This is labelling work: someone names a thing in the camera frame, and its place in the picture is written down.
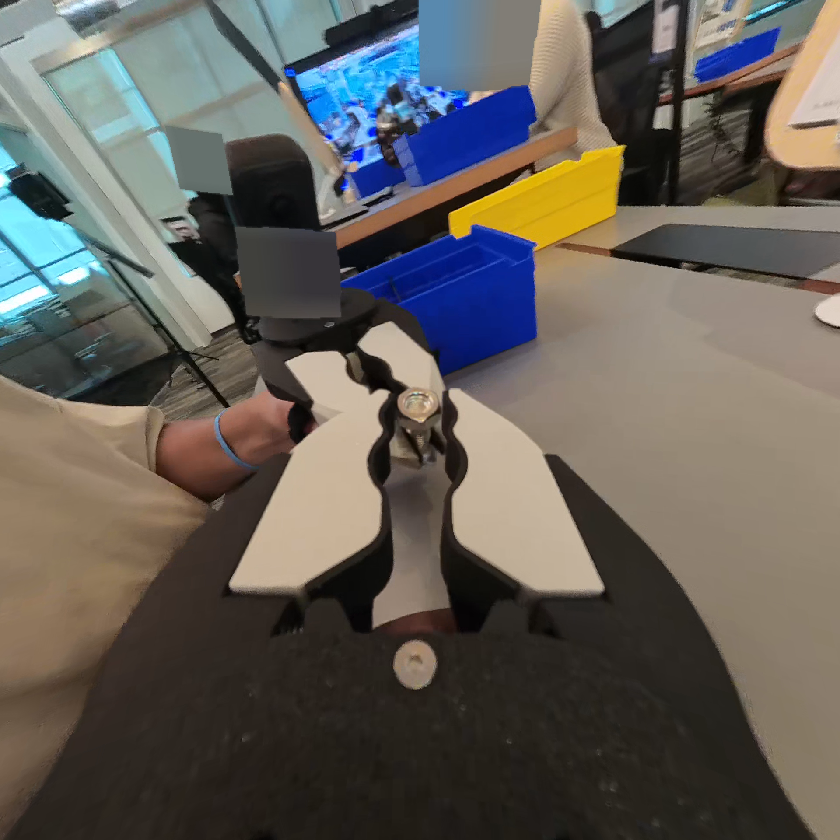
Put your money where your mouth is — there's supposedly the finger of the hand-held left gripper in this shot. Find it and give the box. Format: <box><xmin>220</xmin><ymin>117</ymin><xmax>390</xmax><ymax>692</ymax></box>
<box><xmin>285</xmin><ymin>351</ymin><xmax>373</xmax><ymax>427</ymax></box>
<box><xmin>357</xmin><ymin>323</ymin><xmax>446</xmax><ymax>396</ymax></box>

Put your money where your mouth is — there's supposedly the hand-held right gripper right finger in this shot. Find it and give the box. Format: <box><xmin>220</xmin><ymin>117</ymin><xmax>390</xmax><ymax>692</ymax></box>
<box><xmin>441</xmin><ymin>387</ymin><xmax>605</xmax><ymax>632</ymax></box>

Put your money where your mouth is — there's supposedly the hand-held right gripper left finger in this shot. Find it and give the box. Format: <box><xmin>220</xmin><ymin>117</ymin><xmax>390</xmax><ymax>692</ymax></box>
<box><xmin>228</xmin><ymin>388</ymin><xmax>393</xmax><ymax>632</ymax></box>

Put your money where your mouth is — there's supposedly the silver hex bolt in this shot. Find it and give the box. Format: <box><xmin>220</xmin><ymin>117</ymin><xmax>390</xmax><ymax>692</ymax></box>
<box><xmin>395</xmin><ymin>387</ymin><xmax>439</xmax><ymax>454</ymax></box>

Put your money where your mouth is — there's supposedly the person's left forearm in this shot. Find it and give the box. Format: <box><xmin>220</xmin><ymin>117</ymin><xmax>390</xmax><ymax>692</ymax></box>
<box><xmin>156</xmin><ymin>407</ymin><xmax>257</xmax><ymax>503</ymax></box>

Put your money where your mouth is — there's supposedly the person's left hand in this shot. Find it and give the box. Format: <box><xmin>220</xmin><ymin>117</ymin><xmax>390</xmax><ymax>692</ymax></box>
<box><xmin>228</xmin><ymin>395</ymin><xmax>317</xmax><ymax>469</ymax></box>

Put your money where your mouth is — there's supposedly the blue divided plastic bin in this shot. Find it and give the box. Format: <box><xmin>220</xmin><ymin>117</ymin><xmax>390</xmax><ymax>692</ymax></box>
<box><xmin>341</xmin><ymin>224</ymin><xmax>538</xmax><ymax>376</ymax></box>

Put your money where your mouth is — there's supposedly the blue wristband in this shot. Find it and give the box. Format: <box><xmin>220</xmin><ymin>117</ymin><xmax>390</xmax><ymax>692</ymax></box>
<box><xmin>215</xmin><ymin>407</ymin><xmax>261</xmax><ymax>471</ymax></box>

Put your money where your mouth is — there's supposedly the yellow plastic bin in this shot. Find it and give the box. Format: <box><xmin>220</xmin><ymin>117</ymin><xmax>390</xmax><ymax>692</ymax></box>
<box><xmin>448</xmin><ymin>146</ymin><xmax>626</xmax><ymax>250</ymax></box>

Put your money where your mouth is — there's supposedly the dark gadget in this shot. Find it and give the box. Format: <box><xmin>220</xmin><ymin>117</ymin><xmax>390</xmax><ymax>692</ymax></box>
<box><xmin>377</xmin><ymin>85</ymin><xmax>421</xmax><ymax>168</ymax></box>

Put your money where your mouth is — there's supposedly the wooden document stand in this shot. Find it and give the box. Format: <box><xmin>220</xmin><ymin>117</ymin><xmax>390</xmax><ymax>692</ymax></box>
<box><xmin>279</xmin><ymin>82</ymin><xmax>352</xmax><ymax>214</ymax></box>

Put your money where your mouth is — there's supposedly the flat screen monitor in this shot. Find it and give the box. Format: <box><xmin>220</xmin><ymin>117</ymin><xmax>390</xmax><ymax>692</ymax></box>
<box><xmin>285</xmin><ymin>13</ymin><xmax>473</xmax><ymax>191</ymax></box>

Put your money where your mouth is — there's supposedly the black video bar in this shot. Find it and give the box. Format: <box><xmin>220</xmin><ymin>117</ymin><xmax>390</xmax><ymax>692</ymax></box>
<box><xmin>325</xmin><ymin>16</ymin><xmax>421</xmax><ymax>48</ymax></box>

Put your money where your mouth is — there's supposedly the black desk mat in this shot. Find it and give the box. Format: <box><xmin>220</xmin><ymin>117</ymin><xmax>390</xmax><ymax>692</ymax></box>
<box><xmin>613</xmin><ymin>223</ymin><xmax>840</xmax><ymax>280</ymax></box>

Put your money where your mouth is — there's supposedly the instruction board on white stand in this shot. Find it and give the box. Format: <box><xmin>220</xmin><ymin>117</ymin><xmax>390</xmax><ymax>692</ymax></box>
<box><xmin>764</xmin><ymin>0</ymin><xmax>840</xmax><ymax>327</ymax></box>

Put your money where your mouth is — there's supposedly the printed instruction sheet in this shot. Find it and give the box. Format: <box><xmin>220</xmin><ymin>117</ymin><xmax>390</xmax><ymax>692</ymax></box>
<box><xmin>787</xmin><ymin>39</ymin><xmax>840</xmax><ymax>130</ymax></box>

